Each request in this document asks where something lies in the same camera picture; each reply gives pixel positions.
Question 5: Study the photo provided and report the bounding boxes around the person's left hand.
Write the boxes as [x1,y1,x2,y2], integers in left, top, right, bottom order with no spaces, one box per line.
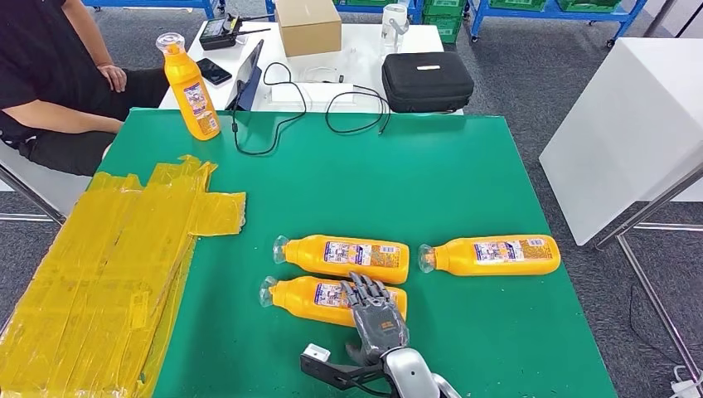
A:
[97,64,128,94]

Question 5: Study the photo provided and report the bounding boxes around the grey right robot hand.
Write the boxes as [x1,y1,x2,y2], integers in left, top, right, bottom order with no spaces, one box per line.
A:
[340,273,410,366]

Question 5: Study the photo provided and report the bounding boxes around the orange detergent bottle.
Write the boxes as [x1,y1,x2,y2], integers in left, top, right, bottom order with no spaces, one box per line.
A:
[273,235,411,285]
[418,235,562,278]
[156,32,222,142]
[259,275,409,329]

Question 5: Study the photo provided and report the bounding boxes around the person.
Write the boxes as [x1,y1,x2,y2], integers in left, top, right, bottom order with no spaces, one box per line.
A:
[0,0,172,178]

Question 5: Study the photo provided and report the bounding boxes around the black phone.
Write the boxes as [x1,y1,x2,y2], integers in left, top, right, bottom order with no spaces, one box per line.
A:
[196,57,234,86]

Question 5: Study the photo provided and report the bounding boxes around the black radio controller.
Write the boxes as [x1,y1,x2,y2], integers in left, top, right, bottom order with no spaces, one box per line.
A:
[198,14,273,51]

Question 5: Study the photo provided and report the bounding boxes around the blue steel shelf rack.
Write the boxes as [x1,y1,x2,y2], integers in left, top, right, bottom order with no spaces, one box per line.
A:
[82,0,226,20]
[468,0,643,48]
[264,0,427,23]

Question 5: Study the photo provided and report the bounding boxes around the white seat block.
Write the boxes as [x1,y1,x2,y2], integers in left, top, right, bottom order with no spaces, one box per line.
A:
[0,139,105,218]

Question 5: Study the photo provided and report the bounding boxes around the dark tablet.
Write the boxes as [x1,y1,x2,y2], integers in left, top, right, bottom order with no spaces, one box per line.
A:
[225,39,265,112]

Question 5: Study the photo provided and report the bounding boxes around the yellow taped sheet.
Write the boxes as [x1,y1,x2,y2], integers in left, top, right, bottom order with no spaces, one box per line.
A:
[0,155,247,398]

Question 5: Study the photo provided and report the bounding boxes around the white flat box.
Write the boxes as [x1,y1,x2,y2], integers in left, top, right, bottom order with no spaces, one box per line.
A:
[269,82,358,108]

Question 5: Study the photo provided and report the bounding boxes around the cardboard box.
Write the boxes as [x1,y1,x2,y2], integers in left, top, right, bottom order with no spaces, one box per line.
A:
[274,0,342,58]

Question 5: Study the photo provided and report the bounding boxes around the white table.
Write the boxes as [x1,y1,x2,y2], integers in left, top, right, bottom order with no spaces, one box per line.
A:
[159,22,465,115]

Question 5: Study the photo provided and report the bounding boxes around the black zip case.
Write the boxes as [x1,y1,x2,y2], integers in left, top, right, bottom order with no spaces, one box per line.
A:
[381,51,475,114]

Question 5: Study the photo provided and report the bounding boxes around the clear white jug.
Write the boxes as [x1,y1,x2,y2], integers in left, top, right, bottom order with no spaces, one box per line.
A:
[381,2,410,48]

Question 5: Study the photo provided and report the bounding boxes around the green plastic crate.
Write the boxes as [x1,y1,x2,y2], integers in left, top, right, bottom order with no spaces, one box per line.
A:
[557,0,619,12]
[488,0,550,11]
[423,0,467,17]
[423,13,463,44]

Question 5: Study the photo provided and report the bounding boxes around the white cabinet block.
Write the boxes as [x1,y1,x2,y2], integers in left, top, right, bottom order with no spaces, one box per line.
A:
[539,36,703,246]

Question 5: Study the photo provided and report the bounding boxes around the white power strip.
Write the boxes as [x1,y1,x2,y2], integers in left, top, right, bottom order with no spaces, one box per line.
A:
[671,365,703,398]

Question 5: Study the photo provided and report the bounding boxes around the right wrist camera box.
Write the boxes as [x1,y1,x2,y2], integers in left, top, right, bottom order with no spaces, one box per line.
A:
[300,344,388,392]

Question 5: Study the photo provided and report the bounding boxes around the steel tube frame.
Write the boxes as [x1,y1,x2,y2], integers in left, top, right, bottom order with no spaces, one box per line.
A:
[0,164,67,226]
[595,159,703,380]

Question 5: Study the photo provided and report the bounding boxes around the white coiled cable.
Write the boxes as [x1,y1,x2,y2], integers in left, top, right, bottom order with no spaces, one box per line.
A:
[303,66,340,85]

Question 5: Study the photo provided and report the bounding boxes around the black floor cable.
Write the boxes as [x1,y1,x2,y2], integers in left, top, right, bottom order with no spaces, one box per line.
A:
[628,285,677,365]

